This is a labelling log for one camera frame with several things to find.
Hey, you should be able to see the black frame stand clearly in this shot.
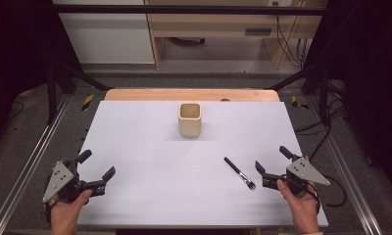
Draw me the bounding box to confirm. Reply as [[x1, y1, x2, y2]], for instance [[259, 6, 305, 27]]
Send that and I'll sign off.
[[46, 60, 112, 125], [266, 62, 331, 126]]

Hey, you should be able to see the person's right hand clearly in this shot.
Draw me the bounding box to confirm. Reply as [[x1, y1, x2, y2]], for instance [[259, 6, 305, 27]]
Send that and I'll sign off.
[[276, 178, 321, 235]]

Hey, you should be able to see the aluminium floor rail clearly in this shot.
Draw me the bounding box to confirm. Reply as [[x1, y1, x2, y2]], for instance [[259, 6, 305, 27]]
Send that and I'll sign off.
[[305, 96, 385, 235], [0, 93, 72, 235]]

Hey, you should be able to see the black horizontal frame bar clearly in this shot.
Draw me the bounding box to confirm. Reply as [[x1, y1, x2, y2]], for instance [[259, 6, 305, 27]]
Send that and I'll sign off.
[[52, 4, 327, 17]]

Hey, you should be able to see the black desk cable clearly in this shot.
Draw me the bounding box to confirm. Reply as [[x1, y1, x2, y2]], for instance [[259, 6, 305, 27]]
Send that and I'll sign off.
[[273, 1, 309, 69]]

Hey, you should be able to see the black curtain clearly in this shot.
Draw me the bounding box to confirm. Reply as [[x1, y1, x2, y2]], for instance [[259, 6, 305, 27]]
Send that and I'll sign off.
[[0, 0, 84, 150], [302, 0, 392, 199]]

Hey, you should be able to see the beige square ceramic cup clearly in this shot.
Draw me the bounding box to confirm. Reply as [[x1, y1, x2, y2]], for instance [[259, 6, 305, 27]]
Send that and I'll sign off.
[[177, 102, 203, 138]]

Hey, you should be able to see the white table cover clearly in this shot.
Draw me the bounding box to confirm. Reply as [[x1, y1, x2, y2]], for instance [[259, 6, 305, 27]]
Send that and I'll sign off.
[[76, 100, 329, 229]]

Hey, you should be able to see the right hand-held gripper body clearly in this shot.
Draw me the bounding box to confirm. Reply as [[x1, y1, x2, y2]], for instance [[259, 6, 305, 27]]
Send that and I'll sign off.
[[277, 156, 331, 194]]

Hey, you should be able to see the black floor cable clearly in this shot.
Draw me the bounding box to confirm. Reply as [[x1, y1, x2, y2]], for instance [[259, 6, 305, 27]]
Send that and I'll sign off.
[[294, 79, 349, 162]]

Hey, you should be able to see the wooden table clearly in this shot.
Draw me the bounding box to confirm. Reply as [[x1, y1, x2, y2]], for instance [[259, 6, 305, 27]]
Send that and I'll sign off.
[[104, 88, 281, 103]]

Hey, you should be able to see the person's left hand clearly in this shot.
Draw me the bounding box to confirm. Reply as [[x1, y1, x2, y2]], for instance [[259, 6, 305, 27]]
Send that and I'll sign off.
[[49, 189, 93, 235]]

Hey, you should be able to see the yellow desk cable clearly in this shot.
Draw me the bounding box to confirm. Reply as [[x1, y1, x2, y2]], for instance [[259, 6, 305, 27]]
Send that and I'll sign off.
[[276, 0, 307, 70]]

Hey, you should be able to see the dark grey under-desk tray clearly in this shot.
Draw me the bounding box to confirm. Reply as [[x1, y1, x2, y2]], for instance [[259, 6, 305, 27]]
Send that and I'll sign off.
[[244, 27, 273, 36]]

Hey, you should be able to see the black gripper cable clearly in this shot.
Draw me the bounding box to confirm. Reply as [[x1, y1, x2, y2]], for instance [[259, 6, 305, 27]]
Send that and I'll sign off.
[[310, 175, 348, 209]]

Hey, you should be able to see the white cabinet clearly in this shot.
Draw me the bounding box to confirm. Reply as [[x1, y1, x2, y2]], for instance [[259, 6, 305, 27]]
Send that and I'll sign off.
[[52, 0, 156, 65]]

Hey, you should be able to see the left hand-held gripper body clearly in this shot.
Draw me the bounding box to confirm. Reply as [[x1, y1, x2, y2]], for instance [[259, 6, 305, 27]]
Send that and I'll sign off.
[[41, 159, 88, 204]]

